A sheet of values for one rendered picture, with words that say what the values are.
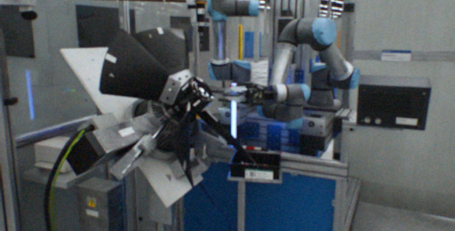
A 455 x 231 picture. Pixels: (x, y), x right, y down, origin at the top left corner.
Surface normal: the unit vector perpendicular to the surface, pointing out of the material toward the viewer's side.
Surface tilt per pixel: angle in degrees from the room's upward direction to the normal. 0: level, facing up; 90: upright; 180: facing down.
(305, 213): 90
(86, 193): 90
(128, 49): 75
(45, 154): 90
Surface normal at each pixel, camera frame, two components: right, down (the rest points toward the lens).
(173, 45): 0.23, -0.55
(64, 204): 0.92, 0.07
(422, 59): -0.39, 0.17
